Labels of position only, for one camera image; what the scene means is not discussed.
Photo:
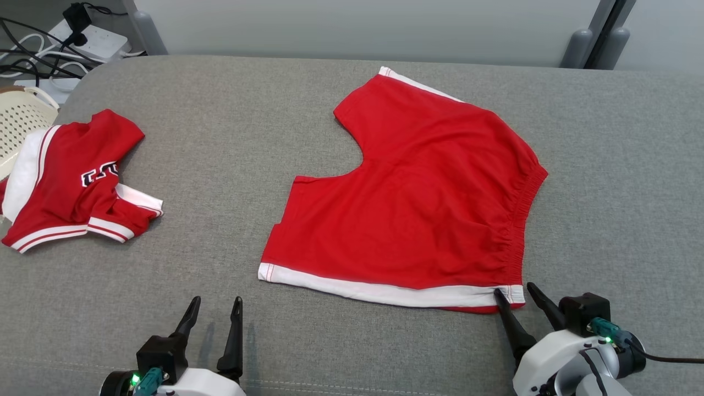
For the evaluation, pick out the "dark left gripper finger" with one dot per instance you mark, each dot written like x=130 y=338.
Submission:
x=190 y=319
x=234 y=352

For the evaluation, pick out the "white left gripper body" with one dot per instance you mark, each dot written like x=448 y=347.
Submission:
x=203 y=385

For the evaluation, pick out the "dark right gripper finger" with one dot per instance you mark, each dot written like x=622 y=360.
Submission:
x=547 y=308
x=514 y=330

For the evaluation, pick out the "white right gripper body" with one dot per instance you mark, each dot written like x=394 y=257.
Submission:
x=555 y=363

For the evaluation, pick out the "red shorts white stripe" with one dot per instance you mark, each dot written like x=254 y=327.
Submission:
x=429 y=209

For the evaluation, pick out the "red Bulls jersey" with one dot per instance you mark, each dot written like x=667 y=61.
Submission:
x=60 y=181

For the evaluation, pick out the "grey fabric sofa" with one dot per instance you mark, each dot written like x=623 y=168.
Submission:
x=220 y=137

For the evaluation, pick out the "cream perforated laundry basket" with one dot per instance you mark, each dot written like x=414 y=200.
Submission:
x=22 y=121

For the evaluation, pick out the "grey partition foot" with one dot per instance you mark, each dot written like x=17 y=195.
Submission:
x=148 y=33
x=576 y=48
x=613 y=48

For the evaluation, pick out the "white power strip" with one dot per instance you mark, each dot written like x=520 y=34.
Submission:
x=102 y=41

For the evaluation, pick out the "black power adapter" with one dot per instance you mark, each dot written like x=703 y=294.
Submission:
x=77 y=19

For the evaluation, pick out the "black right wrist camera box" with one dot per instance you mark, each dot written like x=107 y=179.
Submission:
x=586 y=313

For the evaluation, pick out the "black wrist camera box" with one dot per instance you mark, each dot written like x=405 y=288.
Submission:
x=162 y=355
x=586 y=313

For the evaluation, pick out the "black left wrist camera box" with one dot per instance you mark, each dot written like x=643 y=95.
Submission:
x=162 y=355

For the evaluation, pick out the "teal left camera connector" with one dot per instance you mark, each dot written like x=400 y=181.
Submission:
x=148 y=382

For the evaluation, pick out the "teal camera connector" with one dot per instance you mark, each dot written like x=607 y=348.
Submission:
x=608 y=331
x=148 y=382

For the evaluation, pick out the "teal right camera connector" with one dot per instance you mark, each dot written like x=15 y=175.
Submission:
x=608 y=331

